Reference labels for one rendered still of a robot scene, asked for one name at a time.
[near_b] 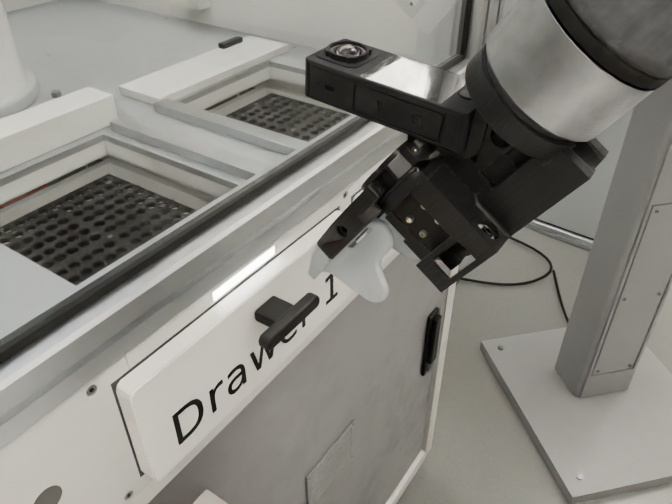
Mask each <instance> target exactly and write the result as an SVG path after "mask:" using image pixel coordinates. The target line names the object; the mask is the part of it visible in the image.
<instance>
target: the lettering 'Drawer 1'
mask: <svg viewBox="0 0 672 504"><path fill-rule="evenodd" d="M329 279H330V299H329V300H328V301H327V302H326V305H327V304H328V303H330V302H331V301H332V300H333V299H334V298H335V297H336V296H337V295H338V292H336V293H335V294H334V295H333V275H332V274H330V275H329V276H328V277H327V278H326V280H325V283H327V282H328V280H329ZM296 333H297V329H296V330H295V332H294V333H293V334H292V336H291V337H289V338H288V339H285V338H284V339H283V340H282V343H288V342H289V341H290V340H291V339H292V338H293V337H294V336H295V335H296ZM263 349H264V348H262V347H261V349H260V358H259V363H258V361H257V358H256V356H255V354H254V352H252V353H251V354H250V356H251V358H252V360H253V363H254V365H255V367H256V369H257V371H258V370H259V369H260V368H261V367H262V358H263ZM265 352H266V354H267V356H268V359H269V360H270V359H271V358H272V357H273V352H274V348H273V349H272V350H270V351H269V350H266V349H265ZM238 369H241V372H240V373H239V374H238V375H237V376H235V378H234V379H233V380H232V381H231V383H230V384H229V387H228V393H229V394H230V395H232V394H234V393H236V392H237V391H238V390H239V388H240V387H241V385H242V383H243V384H245V383H246V382H247V379H246V371H245V367H244V365H243V364H239V365H237V366H236V367H235V368H234V369H233V370H232V371H231V372H230V373H229V375H228V379H229V378H230V377H231V375H232V374H233V373H234V372H235V371H236V370H238ZM241 375H242V379H241V382H240V384H239V386H238V387H237V388H236V389H234V390H233V389H232V385H233V383H234V382H235V381H236V379H237V378H238V377H240V376H241ZM221 384H223V380H221V381H220V382H219V383H218V384H217V385H216V387H215V388H214V390H213V389H211V390H210V391H209V395H210V400H211V405H212V411H213V413H214V412H215V411H216V410H217V407H216V401H215V392H216V390H217V388H218V387H219V386H220V385H221ZM191 405H196V406H197V408H198V412H199V416H198V420H197V422H196V424H195V426H194V427H193V428H192V429H191V430H190V431H189V432H188V433H187V434H186V435H185V436H184V437H183V435H182V431H181V426H180V422H179V418H178V415H180V414H181V413H182V412H183V411H184V410H185V409H186V408H188V407H189V406H191ZM203 412H204V409H203V404H202V402H201V401H200V400H199V399H194V400H192V401H190V402H188V403H187V404H186V405H184V406H183V407H182V408H181V409H180V410H179V411H178V412H176V413H175V414H174V415H173V416H172V418H173V422H174V426H175V430H176V434H177V438H178V442H179V445H181V444H182V443H183V442H184V441H185V440H186V439H187V438H188V437H189V436H190V435H191V434H192V433H193V432H194V431H195V429H196V428H197V427H198V425H199V424H200V422H201V420H202V417H203Z"/></svg>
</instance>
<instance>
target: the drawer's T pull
mask: <svg viewBox="0 0 672 504"><path fill-rule="evenodd" d="M319 302H320V298H319V296H317V295H316V294H313V293H310V292H309V293H307V294H306V295H305V296H303V297H302V298H301V299H300V300H299V301H298V302H297V303H296V304H294V305H293V304H291V303H289V302H287V301H285V300H282V299H280V298H278V297H276V296H272V297H271V298H270V299H268V300H267V301H266V302H265V303H264V304H262V305H261V306H260V307H259V308H258V309H257V310H256V311H255V313H254V314H255V319H256V321H258V322H260V323H262V324H264V325H266V326H268V327H269V328H268V329H267V330H265V331H264V332H263V333H262V334H261V335H260V337H259V340H258V342H259V346H260V347H262V348H264V349H266V350H272V349H273V348H274V347H275V346H276V345H277V344H279V343H280V342H281V341H282V340H283V339H284V338H285V337H286V336H287V335H288V334H289V333H290V332H291V331H292V330H293V329H295V328H296V327H297V326H298V325H299V324H300V323H301V322H302V321H303V320H304V319H305V318H306V317H307V316H308V315H309V314H310V313H312V312H313V311H314V310H315V309H316V308H317V307H318V305H319Z"/></svg>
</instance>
